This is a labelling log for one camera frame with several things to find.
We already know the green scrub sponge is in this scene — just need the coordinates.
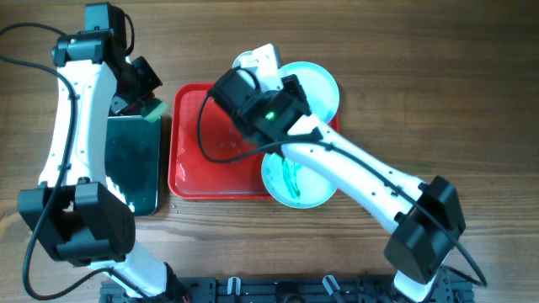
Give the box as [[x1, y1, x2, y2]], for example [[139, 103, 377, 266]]
[[141, 98, 168, 123]]

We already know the mint plate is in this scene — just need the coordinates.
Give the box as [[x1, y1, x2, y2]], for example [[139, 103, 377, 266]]
[[261, 153, 337, 209], [280, 61, 340, 124]]

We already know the white plate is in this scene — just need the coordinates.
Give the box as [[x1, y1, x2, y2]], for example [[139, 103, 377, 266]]
[[232, 50, 253, 68]]

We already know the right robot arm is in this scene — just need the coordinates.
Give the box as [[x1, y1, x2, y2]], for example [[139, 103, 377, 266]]
[[207, 67, 466, 302]]

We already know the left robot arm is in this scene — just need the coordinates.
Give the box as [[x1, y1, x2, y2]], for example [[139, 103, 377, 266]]
[[18, 2, 190, 302]]

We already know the black water tray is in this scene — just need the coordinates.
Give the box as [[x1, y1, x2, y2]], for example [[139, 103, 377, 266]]
[[104, 115, 162, 216]]

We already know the red plastic tray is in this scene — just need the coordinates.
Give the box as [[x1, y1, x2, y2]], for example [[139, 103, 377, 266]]
[[168, 82, 340, 200]]

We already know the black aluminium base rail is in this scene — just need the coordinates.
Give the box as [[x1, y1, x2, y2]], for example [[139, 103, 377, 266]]
[[99, 271, 475, 303]]

